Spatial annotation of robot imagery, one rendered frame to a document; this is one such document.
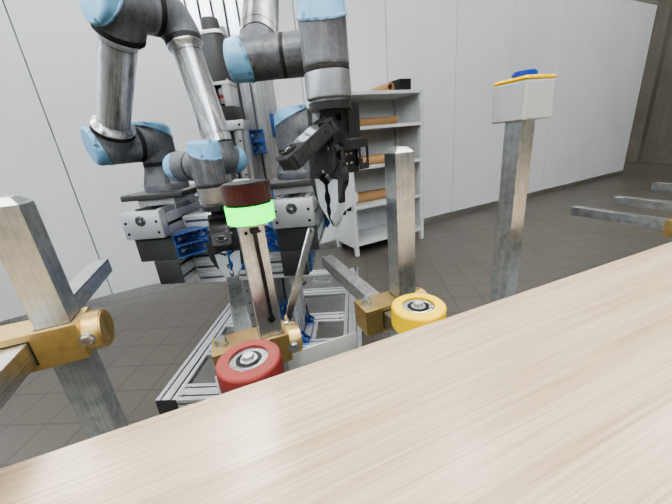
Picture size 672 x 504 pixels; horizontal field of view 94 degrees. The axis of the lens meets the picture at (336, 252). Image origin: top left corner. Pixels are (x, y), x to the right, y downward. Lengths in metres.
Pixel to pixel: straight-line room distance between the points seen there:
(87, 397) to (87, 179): 2.69
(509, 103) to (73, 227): 3.07
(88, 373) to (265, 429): 0.28
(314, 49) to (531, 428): 0.54
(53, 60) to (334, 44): 2.81
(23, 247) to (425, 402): 0.46
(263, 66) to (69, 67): 2.62
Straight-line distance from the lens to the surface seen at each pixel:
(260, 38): 0.68
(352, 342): 0.62
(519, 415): 0.36
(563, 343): 0.46
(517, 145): 0.69
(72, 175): 3.18
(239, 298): 0.68
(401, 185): 0.52
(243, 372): 0.40
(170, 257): 1.22
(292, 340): 0.52
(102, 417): 0.58
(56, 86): 3.21
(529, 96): 0.67
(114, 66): 1.09
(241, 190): 0.38
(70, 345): 0.51
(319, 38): 0.56
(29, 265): 0.49
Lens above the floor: 1.15
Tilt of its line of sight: 20 degrees down
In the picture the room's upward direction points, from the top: 6 degrees counter-clockwise
